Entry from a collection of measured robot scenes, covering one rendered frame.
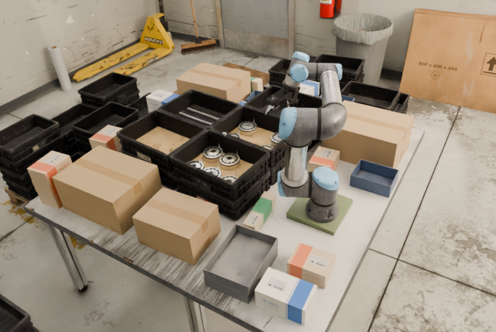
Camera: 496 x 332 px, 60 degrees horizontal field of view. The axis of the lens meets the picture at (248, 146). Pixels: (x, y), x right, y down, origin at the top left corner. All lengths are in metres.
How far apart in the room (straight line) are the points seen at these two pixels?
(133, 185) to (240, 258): 0.60
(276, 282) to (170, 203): 0.59
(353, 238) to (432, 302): 0.89
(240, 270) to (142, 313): 1.03
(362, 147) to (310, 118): 0.82
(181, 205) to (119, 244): 0.34
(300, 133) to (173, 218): 0.68
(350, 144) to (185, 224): 0.99
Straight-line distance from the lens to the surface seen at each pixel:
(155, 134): 2.49
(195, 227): 1.82
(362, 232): 2.02
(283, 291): 1.67
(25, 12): 5.14
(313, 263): 1.78
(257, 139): 2.34
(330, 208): 1.97
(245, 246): 1.86
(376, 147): 2.29
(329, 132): 1.55
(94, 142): 2.54
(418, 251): 2.98
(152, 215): 1.92
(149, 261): 1.96
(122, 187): 2.04
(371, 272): 2.80
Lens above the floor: 2.13
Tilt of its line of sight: 34 degrees down
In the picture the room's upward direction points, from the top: 4 degrees counter-clockwise
